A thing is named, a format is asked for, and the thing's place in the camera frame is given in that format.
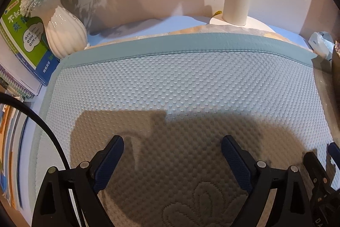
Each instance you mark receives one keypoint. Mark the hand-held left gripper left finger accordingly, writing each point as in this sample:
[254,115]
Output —
[109,163]

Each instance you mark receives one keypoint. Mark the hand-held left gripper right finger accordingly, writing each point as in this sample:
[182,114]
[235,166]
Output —
[235,163]

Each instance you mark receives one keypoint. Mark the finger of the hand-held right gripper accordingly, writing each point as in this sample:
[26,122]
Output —
[335,154]
[316,168]

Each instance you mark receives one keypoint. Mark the blue textured mat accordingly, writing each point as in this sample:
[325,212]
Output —
[186,78]

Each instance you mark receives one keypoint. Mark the pile of flat books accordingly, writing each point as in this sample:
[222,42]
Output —
[10,150]

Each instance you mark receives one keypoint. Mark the white spiral notebook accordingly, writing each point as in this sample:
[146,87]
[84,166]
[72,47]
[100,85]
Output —
[24,83]

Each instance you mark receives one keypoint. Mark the white ribbed vase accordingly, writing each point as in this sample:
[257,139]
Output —
[66,32]

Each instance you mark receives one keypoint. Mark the green cover book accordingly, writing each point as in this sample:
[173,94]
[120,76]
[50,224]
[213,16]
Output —
[24,40]

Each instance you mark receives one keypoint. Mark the small yellow object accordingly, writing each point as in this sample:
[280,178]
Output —
[217,13]

